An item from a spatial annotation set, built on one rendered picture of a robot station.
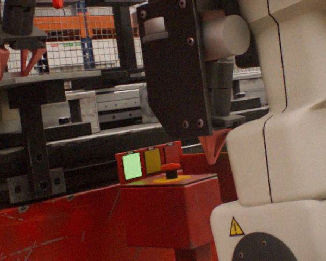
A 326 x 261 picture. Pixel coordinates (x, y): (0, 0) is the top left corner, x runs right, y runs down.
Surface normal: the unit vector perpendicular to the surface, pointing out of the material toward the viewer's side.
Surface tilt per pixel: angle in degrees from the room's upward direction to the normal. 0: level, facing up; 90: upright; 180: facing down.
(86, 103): 90
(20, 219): 90
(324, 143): 82
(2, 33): 30
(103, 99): 90
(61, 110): 90
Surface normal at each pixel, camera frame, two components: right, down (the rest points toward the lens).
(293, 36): -0.76, 0.13
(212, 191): 0.76, -0.07
